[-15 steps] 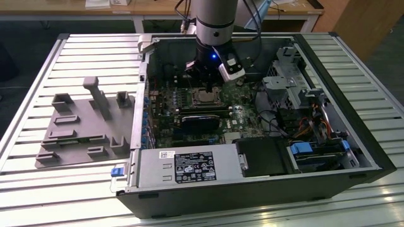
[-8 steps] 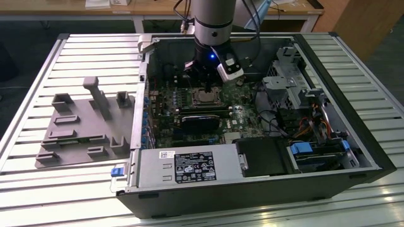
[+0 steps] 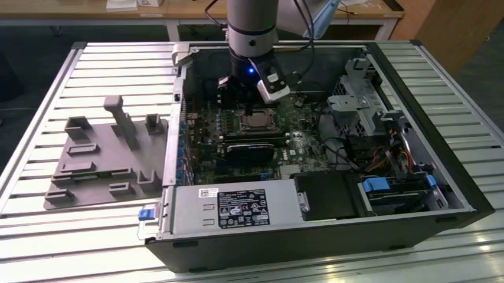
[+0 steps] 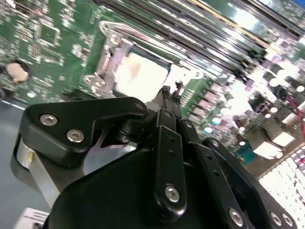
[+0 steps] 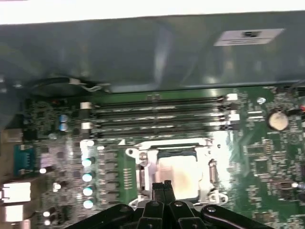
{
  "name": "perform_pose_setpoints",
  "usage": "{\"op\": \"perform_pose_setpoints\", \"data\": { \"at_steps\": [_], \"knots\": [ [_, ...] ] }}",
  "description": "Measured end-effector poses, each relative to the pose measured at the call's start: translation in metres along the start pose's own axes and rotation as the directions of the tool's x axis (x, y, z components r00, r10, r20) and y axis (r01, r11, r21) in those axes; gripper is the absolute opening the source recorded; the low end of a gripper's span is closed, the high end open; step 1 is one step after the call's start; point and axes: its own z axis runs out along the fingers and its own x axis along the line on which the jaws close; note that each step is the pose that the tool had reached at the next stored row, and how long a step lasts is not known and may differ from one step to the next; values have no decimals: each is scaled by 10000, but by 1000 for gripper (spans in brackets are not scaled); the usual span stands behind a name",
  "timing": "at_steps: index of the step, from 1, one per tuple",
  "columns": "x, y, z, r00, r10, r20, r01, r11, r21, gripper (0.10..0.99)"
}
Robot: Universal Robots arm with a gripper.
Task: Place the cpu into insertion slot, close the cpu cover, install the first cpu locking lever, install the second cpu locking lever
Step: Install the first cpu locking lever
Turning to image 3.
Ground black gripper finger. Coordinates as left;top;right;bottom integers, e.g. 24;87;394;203
218;75;254;117

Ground silver square CPU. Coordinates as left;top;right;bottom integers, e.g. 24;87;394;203
242;114;271;130

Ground CPU socket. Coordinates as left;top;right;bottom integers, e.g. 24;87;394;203
235;107;279;135

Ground black plastic bay cover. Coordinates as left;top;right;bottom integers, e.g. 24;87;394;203
288;172;369;222

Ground black graphics card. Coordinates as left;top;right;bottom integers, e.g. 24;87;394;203
218;142;275;163

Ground green motherboard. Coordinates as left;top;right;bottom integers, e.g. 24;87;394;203
183;88;339;186

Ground silver chipset heatsink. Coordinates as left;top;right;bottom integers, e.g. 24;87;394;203
279;164;303;179

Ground silver metal drive cage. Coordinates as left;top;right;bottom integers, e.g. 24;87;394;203
325;58;398;138

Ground grey plastic parts rack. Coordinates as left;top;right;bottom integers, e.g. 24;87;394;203
41;94;171;210

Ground grey power supply unit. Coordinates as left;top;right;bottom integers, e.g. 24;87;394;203
167;179;306;236

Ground wooden desk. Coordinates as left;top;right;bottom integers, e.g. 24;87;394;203
0;0;406;26

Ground green RAM stick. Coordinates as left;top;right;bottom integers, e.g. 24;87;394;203
69;173;113;180

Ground blue disk carrier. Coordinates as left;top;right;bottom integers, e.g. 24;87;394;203
357;173;434;216

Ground wooden cabinet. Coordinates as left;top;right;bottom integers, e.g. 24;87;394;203
393;0;504;76

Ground black open PC case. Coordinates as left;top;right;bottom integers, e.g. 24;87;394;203
143;40;496;274

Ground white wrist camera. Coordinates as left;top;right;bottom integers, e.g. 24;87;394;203
254;65;292;104

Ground yellow wire bundle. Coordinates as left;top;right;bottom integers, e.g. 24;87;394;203
369;146;393;173

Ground orange flat cable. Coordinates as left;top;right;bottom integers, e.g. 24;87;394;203
399;146;414;174

